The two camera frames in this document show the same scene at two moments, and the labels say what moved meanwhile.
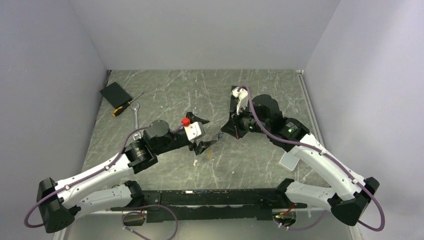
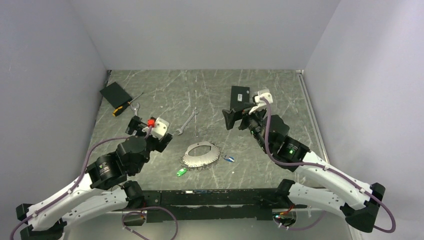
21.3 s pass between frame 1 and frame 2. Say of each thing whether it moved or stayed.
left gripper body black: moved
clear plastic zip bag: moved
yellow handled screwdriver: stayed
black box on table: stayed
